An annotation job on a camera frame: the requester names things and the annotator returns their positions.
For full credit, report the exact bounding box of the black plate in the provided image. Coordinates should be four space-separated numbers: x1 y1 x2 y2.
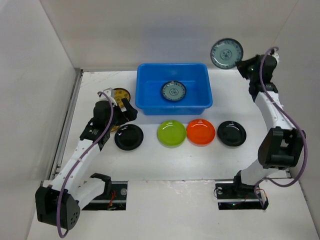
114 124 144 151
217 120 247 147

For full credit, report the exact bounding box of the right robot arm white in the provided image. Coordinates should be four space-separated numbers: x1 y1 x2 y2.
231 53 306 198

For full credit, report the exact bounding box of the metal side rail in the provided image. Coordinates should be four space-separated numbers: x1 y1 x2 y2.
47 68 84 180

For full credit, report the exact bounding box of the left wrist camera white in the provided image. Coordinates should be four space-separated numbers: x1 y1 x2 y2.
103 87 118 107

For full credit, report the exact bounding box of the yellow patterned plate near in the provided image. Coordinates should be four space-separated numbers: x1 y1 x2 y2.
110 125 121 133

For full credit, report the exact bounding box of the orange plate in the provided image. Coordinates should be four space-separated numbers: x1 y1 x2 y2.
186 119 216 146

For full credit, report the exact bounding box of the blue plastic bin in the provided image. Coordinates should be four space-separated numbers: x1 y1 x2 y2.
135 63 213 116

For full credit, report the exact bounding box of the green plate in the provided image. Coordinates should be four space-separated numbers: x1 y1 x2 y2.
157 120 187 147

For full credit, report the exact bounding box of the blue floral plate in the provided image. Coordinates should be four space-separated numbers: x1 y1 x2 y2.
160 80 187 102
210 38 244 70

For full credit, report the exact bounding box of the black plate right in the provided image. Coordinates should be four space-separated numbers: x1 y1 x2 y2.
217 120 247 147

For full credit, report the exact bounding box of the black plate left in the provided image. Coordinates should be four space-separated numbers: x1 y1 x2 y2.
114 124 144 151

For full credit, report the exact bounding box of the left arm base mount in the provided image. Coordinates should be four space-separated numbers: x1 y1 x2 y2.
83 181 128 211

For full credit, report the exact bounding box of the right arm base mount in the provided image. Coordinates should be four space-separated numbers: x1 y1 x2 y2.
213 180 269 211

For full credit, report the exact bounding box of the yellow patterned plate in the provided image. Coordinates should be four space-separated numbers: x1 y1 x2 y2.
113 87 131 109
110 125 121 133

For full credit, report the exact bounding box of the yellow patterned plate far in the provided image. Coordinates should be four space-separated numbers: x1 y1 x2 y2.
113 87 131 109

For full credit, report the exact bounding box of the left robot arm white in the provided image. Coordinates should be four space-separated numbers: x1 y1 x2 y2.
35 97 138 238

